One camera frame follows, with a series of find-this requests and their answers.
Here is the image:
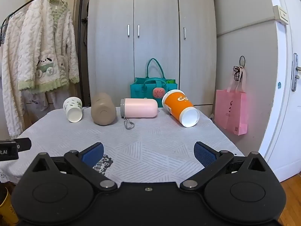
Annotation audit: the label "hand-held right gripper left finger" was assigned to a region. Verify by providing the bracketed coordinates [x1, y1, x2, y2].
[29, 142, 118, 193]

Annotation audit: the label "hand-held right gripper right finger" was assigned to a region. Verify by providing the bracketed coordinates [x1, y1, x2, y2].
[180, 142, 271, 192]

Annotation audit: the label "white paper cup green print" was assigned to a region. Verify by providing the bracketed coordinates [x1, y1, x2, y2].
[63, 96, 83, 123]

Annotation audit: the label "orange and white cup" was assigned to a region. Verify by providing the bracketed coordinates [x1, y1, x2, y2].
[162, 89, 200, 128]

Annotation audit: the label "beige bottle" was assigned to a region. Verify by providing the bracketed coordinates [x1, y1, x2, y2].
[91, 92, 117, 126]

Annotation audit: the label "pink shopping bag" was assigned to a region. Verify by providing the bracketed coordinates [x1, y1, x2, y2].
[215, 67, 248, 136]

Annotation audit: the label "white patterned tablecloth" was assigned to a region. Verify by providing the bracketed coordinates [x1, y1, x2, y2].
[0, 107, 245, 184]

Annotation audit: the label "yellow container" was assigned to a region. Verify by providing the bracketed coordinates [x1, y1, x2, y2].
[0, 187, 19, 226]

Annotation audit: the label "white printed pants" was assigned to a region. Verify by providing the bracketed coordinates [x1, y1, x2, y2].
[21, 85, 71, 123]

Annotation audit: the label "white fleece robe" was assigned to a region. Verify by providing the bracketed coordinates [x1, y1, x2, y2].
[0, 11, 31, 139]

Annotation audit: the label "teal felt tote bag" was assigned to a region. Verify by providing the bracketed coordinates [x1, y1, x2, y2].
[130, 58, 178, 107]

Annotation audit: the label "white door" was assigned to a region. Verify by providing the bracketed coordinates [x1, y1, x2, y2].
[259, 0, 301, 177]

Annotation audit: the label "black clothes rack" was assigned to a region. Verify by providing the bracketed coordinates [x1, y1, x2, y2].
[0, 0, 92, 107]

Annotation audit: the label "white fleece cardigan green trim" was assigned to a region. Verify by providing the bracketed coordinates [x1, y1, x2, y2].
[17, 0, 80, 94]

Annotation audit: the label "grey wardrobe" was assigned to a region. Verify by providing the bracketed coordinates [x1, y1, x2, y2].
[87, 0, 217, 118]

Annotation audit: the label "pink bottle with grey strap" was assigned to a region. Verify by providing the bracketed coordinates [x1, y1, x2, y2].
[120, 98, 158, 130]

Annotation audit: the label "black cord on hook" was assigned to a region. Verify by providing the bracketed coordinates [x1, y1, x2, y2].
[233, 56, 246, 82]

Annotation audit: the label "metal door handle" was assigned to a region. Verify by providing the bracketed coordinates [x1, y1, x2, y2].
[292, 53, 301, 92]

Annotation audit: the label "beige wall junction box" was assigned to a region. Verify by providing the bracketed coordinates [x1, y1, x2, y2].
[273, 5, 289, 25]

